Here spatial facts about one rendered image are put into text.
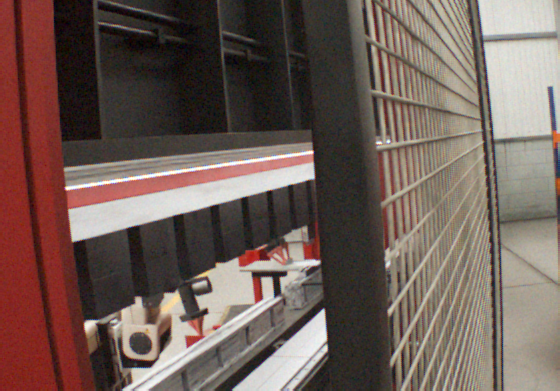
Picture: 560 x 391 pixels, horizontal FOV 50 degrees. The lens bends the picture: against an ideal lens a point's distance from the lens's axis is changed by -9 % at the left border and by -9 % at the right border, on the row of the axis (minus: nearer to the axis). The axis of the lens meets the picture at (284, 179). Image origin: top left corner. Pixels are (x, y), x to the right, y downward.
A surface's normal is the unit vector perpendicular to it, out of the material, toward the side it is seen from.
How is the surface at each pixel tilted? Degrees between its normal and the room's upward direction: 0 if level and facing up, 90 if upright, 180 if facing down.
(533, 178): 90
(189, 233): 90
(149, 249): 90
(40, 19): 90
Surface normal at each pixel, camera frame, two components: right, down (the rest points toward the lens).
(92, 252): 0.94, -0.07
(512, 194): -0.11, 0.06
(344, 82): -0.42, 0.09
